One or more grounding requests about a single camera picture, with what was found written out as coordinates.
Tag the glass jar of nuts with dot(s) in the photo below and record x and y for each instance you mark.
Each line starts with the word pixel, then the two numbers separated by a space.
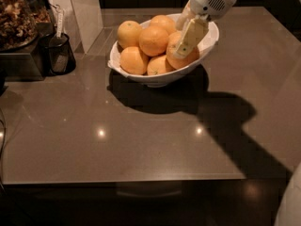
pixel 19 21

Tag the white ceramic bowl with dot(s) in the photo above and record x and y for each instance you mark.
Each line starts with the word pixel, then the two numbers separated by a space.
pixel 157 81

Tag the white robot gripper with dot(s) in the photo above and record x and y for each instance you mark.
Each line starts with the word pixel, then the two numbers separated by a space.
pixel 209 1

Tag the white utensil in cup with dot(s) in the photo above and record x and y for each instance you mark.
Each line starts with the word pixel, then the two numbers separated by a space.
pixel 59 20

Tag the black mesh cup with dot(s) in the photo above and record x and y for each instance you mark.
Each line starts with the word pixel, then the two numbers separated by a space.
pixel 56 54

